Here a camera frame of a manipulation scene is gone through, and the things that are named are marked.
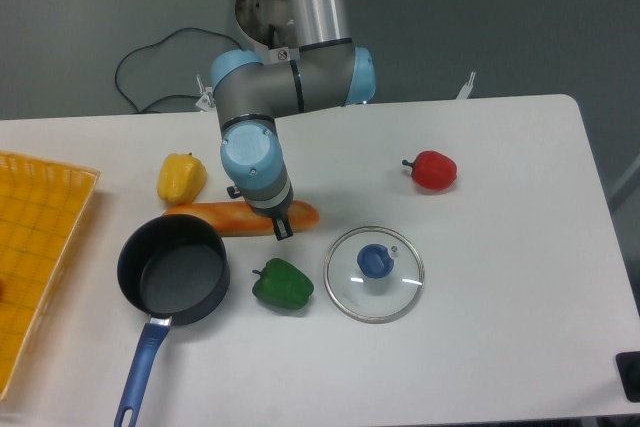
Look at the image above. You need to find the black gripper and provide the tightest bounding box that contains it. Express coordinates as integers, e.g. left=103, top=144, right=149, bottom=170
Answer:
left=226, top=184, right=293, bottom=240

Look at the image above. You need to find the long orange bread loaf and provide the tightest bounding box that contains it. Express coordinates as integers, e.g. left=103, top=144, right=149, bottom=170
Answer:
left=164, top=200, right=320, bottom=237

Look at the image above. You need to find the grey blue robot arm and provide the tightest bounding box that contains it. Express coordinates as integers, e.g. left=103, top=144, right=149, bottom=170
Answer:
left=211, top=0, right=376, bottom=240

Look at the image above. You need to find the green bell pepper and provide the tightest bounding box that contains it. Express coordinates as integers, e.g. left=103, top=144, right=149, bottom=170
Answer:
left=252, top=258, right=314, bottom=311

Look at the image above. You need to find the glass pot lid blue knob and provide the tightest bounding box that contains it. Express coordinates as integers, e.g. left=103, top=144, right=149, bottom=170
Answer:
left=323, top=226, right=425, bottom=324

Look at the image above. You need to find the yellow bell pepper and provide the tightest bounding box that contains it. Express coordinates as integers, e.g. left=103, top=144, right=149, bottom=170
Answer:
left=156, top=153, right=207, bottom=206

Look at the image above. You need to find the red bell pepper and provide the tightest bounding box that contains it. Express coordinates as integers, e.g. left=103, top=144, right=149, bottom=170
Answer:
left=402, top=151, right=458, bottom=191

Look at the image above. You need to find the yellow plastic basket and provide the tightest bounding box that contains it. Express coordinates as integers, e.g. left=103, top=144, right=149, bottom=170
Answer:
left=1, top=151, right=100, bottom=399

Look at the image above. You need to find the black corner device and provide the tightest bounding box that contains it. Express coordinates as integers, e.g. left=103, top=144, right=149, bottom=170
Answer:
left=615, top=351, right=640, bottom=403

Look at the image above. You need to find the black saucepan blue handle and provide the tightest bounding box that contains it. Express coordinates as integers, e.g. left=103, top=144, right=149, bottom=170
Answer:
left=114, top=214, right=230, bottom=426

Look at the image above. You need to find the white metal bracket left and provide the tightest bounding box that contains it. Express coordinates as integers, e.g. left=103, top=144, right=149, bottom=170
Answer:
left=195, top=74, right=216, bottom=112

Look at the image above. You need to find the white metal bracket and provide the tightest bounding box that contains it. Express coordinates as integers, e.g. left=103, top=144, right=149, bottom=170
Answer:
left=195, top=74, right=216, bottom=112
left=456, top=71, right=476, bottom=100

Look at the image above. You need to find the black cable on floor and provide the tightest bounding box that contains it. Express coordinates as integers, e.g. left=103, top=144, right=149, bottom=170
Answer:
left=114, top=27, right=247, bottom=114

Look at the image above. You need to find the white metal bracket right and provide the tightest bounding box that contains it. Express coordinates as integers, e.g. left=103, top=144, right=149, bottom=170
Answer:
left=456, top=71, right=476, bottom=100

